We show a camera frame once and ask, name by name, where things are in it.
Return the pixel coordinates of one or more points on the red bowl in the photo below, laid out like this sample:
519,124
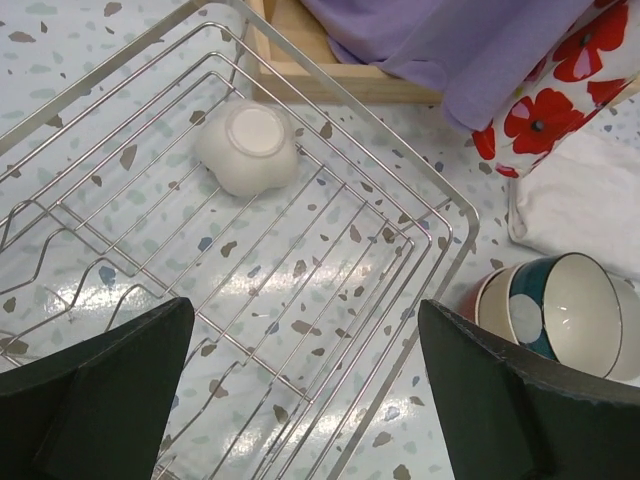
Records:
469,306

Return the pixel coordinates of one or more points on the beige bowl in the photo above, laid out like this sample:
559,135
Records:
493,312

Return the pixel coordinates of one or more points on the wooden clothes rack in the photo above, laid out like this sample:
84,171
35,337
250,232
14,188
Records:
297,24

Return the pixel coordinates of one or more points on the purple shirt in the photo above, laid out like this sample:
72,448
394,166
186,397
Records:
475,53

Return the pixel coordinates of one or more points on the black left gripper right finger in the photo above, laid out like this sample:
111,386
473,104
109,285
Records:
509,413

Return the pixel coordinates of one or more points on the wire dish rack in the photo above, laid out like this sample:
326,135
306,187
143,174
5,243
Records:
304,360

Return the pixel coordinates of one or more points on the folded white cloth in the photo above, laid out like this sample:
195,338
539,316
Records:
583,197

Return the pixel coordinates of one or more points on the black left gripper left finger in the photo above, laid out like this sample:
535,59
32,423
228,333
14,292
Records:
98,409

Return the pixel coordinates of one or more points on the teal and white bowl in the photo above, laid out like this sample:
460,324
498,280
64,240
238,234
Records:
565,309

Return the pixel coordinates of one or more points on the white ribbed bowl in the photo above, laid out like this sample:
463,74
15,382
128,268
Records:
627,365

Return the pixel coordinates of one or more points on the red white floral garment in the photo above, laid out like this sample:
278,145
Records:
588,68

